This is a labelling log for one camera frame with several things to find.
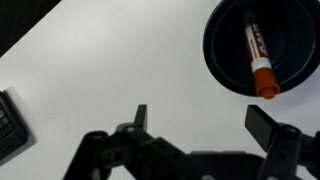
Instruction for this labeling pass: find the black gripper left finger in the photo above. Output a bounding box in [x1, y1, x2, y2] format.
[63, 104, 188, 180]

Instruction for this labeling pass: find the dark teal mug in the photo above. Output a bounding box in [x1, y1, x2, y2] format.
[202, 0, 320, 98]

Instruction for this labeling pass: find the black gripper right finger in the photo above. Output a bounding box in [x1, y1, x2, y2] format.
[244, 104, 320, 180]

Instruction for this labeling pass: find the orange Expo marker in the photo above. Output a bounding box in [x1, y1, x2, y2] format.
[242, 9, 281, 100]

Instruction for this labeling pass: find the black keyboard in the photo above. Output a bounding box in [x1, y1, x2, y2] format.
[0, 89, 30, 162]

